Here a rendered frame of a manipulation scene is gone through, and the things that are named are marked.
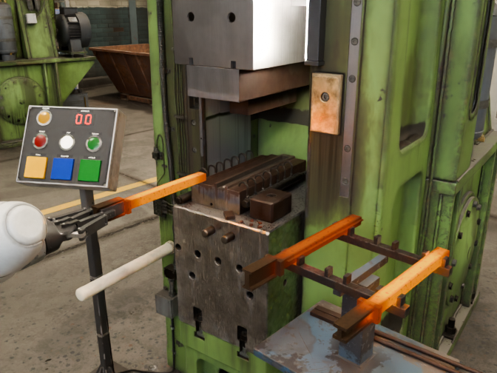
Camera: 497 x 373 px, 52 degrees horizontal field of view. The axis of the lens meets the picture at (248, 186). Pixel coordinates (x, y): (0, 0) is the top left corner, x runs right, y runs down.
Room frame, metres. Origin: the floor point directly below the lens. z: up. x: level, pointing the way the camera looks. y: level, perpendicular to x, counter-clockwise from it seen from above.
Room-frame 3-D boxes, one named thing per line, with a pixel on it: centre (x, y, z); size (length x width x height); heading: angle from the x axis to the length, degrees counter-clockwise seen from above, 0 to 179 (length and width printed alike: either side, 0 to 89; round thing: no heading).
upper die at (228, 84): (1.71, -0.01, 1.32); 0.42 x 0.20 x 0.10; 145
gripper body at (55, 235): (1.04, 0.43, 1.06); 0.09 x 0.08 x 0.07; 145
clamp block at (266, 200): (1.48, -0.07, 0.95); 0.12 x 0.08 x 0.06; 145
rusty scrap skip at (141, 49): (8.64, 1.60, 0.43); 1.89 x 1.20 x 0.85; 47
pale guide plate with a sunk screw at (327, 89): (1.46, -0.22, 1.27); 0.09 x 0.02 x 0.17; 55
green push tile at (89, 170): (1.65, 0.54, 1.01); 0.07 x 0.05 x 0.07; 80
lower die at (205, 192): (1.71, -0.01, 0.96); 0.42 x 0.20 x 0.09; 145
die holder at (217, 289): (1.69, -0.06, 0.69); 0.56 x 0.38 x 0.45; 145
